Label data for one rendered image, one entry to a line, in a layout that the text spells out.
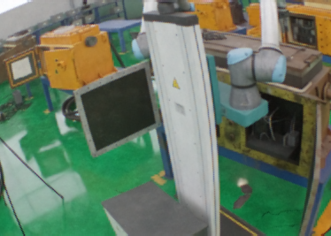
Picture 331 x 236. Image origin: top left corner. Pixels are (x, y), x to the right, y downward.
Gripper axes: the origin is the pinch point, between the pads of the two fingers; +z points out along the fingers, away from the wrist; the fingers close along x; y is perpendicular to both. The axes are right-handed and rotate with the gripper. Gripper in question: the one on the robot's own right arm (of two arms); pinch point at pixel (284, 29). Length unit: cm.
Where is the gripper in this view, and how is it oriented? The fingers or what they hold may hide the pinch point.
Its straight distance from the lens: 203.2
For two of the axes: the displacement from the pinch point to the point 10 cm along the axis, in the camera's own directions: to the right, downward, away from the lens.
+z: 1.8, 8.9, 4.3
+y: 5.5, 2.7, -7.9
